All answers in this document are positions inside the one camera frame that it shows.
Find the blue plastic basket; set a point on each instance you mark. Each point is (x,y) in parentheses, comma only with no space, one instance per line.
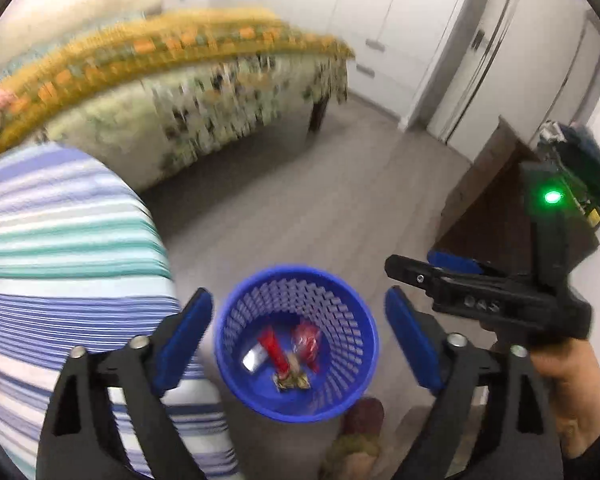
(260,400)

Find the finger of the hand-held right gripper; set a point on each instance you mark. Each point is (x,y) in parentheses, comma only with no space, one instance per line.
(455,262)
(415,272)

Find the long red snack packet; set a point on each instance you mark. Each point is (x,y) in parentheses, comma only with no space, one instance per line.
(274,350)

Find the red plastic bag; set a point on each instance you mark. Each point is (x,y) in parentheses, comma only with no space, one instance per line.
(306,345)

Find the brown wooden cabinet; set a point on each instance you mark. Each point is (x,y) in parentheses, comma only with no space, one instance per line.
(490,210)

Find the orange floral quilt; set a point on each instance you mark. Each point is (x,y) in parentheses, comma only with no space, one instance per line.
(145,55)

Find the dark wooden bed leg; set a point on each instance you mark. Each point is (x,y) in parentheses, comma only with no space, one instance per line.
(319,112)

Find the person's floral slipper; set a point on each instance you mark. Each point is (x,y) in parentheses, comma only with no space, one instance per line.
(357,435)

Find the gold foil wrapper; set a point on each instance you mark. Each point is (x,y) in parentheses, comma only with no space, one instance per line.
(292,382)

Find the white door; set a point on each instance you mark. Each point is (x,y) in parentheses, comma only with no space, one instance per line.
(510,50)

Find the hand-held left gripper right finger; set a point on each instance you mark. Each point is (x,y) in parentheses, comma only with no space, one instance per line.
(412,340)

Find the silver foil wrapper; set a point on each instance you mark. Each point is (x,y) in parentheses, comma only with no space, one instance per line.
(255,360)

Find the leaf print bed sheet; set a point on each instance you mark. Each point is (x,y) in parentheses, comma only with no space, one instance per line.
(190,110)

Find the white wardrobe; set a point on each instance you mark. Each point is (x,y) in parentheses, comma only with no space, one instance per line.
(380,20)

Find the person's right hand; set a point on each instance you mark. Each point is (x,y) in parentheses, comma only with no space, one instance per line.
(572,390)

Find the striped tablecloth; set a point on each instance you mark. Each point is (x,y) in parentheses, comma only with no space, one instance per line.
(65,270)

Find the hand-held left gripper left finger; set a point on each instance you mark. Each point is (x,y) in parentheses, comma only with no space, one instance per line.
(186,340)

